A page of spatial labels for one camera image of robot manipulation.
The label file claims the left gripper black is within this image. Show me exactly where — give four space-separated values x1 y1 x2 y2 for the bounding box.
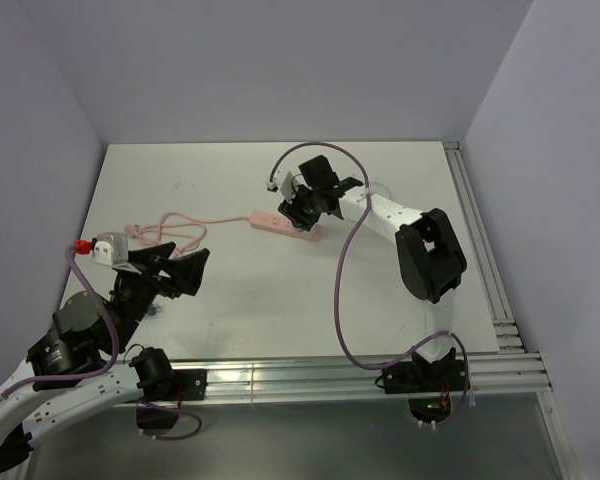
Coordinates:
108 242 210 351

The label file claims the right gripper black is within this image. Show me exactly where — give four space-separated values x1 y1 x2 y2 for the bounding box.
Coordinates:
279 179 322 232

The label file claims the teal charger plug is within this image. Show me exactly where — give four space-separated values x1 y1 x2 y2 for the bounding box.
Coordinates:
146 304 161 317

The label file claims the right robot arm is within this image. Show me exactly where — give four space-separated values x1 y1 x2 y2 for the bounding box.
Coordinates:
266 155 467 390

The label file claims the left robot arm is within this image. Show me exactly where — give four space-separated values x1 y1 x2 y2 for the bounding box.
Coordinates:
0 232 210 474

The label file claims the pink power strip cord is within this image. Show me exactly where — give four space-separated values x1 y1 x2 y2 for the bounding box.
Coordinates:
122 210 254 254

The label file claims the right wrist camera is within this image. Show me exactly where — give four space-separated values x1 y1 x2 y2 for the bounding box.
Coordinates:
265 170 299 202

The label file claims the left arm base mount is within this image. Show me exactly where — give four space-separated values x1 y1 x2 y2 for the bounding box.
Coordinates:
135 368 208 441

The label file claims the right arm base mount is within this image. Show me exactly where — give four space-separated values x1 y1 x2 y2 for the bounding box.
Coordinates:
374 347 469 424

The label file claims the aluminium side rail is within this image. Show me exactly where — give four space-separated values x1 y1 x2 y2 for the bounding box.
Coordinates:
443 142 526 354

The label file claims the aluminium front rail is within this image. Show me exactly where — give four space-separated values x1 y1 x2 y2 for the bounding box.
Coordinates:
27 349 554 411

